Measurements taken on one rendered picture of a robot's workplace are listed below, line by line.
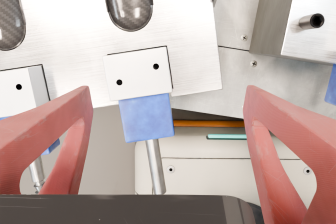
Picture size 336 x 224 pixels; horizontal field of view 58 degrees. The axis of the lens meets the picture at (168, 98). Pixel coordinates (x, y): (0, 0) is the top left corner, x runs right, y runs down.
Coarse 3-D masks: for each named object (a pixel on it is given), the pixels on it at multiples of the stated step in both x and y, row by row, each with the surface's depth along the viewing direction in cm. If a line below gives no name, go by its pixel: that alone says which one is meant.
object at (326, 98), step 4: (332, 68) 24; (332, 72) 24; (332, 76) 24; (332, 80) 24; (328, 84) 24; (332, 84) 23; (328, 88) 24; (332, 88) 23; (328, 92) 24; (332, 92) 23; (328, 96) 24; (332, 96) 23; (324, 100) 24; (328, 100) 24; (332, 100) 23; (332, 104) 23
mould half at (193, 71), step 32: (32, 0) 25; (64, 0) 25; (96, 0) 25; (160, 0) 25; (192, 0) 25; (32, 32) 26; (64, 32) 26; (96, 32) 26; (128, 32) 26; (160, 32) 26; (192, 32) 26; (0, 64) 26; (32, 64) 26; (64, 64) 26; (96, 64) 26; (192, 64) 26; (96, 96) 26
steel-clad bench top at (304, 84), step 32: (224, 0) 30; (256, 0) 30; (224, 32) 31; (224, 64) 32; (256, 64) 32; (288, 64) 32; (320, 64) 32; (192, 96) 32; (224, 96) 32; (288, 96) 32; (320, 96) 32
